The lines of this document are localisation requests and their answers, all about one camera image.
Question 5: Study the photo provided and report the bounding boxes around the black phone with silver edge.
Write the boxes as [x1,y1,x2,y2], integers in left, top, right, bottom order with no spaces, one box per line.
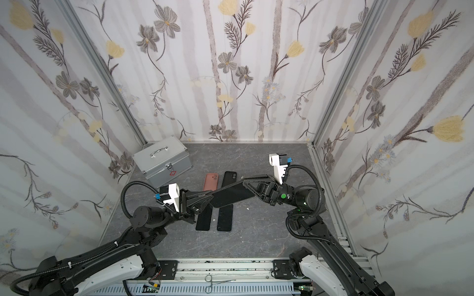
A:
[195,204,213,231]

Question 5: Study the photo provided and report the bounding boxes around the pink phone case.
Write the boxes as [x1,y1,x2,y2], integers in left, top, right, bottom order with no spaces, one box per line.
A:
[203,173,219,191]

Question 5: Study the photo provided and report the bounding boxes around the black phone case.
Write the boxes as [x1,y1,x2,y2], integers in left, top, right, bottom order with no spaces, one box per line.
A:
[222,171,237,187]

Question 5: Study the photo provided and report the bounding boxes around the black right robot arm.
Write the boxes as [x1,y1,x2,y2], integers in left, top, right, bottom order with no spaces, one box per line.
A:
[243,165,395,296]

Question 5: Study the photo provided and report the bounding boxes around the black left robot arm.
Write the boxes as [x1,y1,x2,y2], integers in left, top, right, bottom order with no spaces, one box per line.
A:
[10,181,214,296]

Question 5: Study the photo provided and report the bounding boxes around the silver aluminium case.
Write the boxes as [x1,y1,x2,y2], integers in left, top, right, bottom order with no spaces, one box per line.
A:
[132,136,192,187]

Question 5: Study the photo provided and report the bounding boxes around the steel forceps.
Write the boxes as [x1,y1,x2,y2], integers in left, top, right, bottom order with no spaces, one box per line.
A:
[204,275,235,294]

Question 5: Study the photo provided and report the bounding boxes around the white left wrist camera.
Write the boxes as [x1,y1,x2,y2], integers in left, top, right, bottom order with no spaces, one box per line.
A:
[155,183,180,213]

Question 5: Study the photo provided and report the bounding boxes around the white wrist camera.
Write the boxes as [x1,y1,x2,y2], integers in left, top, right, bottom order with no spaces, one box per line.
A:
[269,154,293,185]
[155,183,180,213]

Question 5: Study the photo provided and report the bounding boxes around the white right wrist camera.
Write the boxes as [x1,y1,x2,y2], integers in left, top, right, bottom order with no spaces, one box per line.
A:
[269,154,293,185]

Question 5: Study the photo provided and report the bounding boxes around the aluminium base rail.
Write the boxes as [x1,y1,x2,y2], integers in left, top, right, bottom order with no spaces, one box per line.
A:
[79,258,371,282]

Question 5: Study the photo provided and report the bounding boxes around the white slotted cable duct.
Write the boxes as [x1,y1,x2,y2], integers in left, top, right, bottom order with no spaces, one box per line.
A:
[88,282,302,296]

